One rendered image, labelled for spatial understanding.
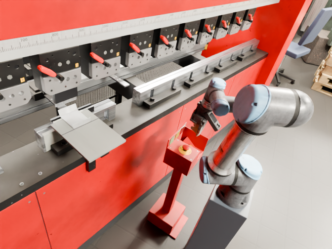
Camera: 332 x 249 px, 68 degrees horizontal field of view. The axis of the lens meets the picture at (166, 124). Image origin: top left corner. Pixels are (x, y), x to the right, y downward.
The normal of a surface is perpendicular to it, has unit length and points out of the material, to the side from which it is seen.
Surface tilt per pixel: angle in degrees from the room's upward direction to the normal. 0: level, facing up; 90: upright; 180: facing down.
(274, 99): 35
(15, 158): 0
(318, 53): 90
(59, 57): 90
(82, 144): 0
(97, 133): 0
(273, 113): 78
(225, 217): 90
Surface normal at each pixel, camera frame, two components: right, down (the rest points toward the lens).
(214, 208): -0.43, 0.51
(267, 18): -0.65, 0.40
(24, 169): 0.17, -0.76
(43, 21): 0.75, 0.51
